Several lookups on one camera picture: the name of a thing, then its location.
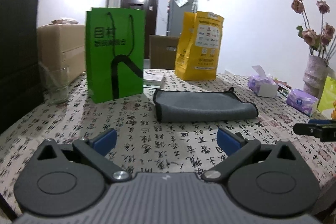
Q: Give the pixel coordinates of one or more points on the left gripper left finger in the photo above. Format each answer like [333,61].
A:
[65,179]

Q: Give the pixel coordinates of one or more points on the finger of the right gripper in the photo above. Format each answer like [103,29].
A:
[324,130]

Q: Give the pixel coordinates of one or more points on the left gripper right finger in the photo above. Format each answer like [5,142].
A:
[269,180]

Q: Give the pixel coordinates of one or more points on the yellow green gift bag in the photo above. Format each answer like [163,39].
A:
[327,103]

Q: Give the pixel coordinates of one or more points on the patterned flower vase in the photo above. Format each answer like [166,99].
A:
[315,75]

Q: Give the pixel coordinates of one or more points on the open purple tissue pack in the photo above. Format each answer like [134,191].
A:
[261,84]

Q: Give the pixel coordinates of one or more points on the dried pink flowers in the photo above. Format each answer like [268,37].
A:
[319,37]

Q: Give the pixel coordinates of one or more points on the calligraphy print tablecloth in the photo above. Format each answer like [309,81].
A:
[145,145]

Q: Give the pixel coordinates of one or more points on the black paper shopping bag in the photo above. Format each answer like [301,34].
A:
[21,88]

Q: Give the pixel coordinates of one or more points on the clear drinking glass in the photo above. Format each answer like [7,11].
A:
[56,82]

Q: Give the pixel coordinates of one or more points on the grey microfibre towel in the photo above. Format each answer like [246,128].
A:
[183,107]

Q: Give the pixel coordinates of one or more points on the white flat product box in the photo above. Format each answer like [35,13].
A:
[153,80]

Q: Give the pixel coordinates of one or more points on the yellow paper delivery bag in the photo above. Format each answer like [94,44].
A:
[199,46]

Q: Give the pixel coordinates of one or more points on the green paper shopping bag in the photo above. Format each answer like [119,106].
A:
[114,54]

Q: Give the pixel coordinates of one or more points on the brown cardboard box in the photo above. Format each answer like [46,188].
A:
[162,52]

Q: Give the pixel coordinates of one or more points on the grey refrigerator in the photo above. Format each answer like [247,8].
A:
[175,13]

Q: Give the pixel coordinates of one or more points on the dark brown door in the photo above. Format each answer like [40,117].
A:
[148,22]

